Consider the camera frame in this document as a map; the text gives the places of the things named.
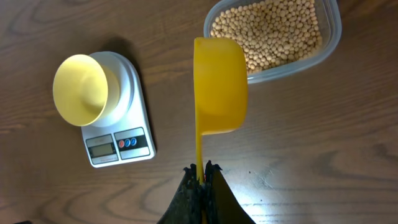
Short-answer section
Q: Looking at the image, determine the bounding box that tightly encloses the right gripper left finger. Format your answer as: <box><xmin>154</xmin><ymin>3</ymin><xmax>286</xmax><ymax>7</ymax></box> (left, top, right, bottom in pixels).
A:
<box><xmin>157</xmin><ymin>164</ymin><xmax>202</xmax><ymax>224</ymax></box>

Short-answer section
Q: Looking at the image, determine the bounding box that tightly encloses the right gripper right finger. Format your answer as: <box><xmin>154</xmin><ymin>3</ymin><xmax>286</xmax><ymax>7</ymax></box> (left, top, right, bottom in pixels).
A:
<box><xmin>204</xmin><ymin>161</ymin><xmax>255</xmax><ymax>224</ymax></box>

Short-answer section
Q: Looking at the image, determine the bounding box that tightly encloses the yellow measuring scoop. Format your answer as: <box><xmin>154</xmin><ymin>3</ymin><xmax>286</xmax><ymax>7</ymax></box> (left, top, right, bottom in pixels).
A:
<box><xmin>193</xmin><ymin>37</ymin><xmax>248</xmax><ymax>184</ymax></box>

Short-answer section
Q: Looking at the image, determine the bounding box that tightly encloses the white digital kitchen scale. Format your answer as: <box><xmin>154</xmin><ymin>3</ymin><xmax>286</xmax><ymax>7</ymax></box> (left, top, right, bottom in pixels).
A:
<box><xmin>81</xmin><ymin>51</ymin><xmax>156</xmax><ymax>168</ymax></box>

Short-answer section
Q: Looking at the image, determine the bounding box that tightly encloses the pale yellow bowl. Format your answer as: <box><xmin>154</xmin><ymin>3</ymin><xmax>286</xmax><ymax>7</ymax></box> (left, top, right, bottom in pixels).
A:
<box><xmin>53</xmin><ymin>54</ymin><xmax>121</xmax><ymax>126</ymax></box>

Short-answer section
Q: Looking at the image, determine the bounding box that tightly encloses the clear plastic soybean container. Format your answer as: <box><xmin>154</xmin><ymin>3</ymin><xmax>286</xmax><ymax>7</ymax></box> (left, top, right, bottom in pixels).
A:
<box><xmin>203</xmin><ymin>0</ymin><xmax>342</xmax><ymax>83</ymax></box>

